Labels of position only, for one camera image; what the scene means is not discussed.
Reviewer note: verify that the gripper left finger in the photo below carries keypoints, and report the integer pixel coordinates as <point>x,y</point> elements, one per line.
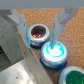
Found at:
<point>19,20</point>

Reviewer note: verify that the red button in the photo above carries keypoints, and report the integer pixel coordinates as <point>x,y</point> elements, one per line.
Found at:
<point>38,33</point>

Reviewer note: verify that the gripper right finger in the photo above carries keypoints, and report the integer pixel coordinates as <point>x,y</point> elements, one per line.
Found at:
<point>59,24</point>

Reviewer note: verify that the wooden drawer box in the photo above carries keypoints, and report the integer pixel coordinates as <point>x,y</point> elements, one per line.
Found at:
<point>74,40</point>

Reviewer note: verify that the blue button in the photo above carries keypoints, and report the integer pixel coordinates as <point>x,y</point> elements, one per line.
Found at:
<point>55,54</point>

